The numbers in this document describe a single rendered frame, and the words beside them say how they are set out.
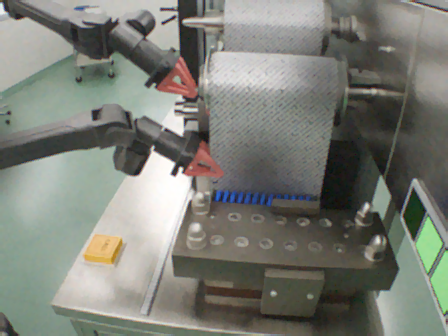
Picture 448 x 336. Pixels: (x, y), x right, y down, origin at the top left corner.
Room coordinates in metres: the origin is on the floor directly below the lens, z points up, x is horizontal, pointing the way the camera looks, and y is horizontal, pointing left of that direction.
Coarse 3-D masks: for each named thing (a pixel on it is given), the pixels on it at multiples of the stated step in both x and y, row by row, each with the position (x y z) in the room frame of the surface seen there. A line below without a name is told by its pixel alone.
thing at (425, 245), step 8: (424, 224) 0.30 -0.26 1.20; (432, 224) 0.28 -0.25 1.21; (424, 232) 0.29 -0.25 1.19; (432, 232) 0.28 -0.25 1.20; (424, 240) 0.28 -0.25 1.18; (432, 240) 0.27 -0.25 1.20; (440, 240) 0.25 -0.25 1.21; (424, 248) 0.28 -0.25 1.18; (432, 248) 0.26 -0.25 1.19; (440, 248) 0.25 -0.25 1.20; (424, 256) 0.27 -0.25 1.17; (432, 256) 0.25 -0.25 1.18; (424, 264) 0.26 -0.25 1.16
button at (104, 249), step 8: (96, 240) 0.55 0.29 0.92; (104, 240) 0.55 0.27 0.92; (112, 240) 0.55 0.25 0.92; (120, 240) 0.56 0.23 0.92; (88, 248) 0.53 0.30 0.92; (96, 248) 0.53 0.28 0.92; (104, 248) 0.53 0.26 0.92; (112, 248) 0.53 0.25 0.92; (120, 248) 0.55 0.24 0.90; (88, 256) 0.51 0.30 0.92; (96, 256) 0.50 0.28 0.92; (104, 256) 0.50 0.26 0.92; (112, 256) 0.51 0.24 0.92; (112, 264) 0.50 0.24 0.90
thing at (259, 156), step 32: (224, 128) 0.60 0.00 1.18; (256, 128) 0.60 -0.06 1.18; (288, 128) 0.59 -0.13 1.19; (320, 128) 0.58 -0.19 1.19; (224, 160) 0.60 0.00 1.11; (256, 160) 0.59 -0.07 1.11; (288, 160) 0.59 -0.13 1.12; (320, 160) 0.58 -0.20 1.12; (224, 192) 0.60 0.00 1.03; (256, 192) 0.59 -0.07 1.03; (288, 192) 0.59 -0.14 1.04; (320, 192) 0.58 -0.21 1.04
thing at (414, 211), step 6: (414, 192) 0.35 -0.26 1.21; (414, 198) 0.34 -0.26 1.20; (408, 204) 0.35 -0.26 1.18; (414, 204) 0.34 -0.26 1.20; (420, 204) 0.32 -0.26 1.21; (408, 210) 0.35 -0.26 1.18; (414, 210) 0.33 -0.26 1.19; (420, 210) 0.32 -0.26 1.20; (408, 216) 0.34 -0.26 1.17; (414, 216) 0.33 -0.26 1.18; (420, 216) 0.31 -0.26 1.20; (408, 222) 0.34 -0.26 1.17; (414, 222) 0.32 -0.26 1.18; (420, 222) 0.31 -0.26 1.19; (408, 228) 0.33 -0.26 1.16; (414, 228) 0.32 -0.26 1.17; (414, 234) 0.31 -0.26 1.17
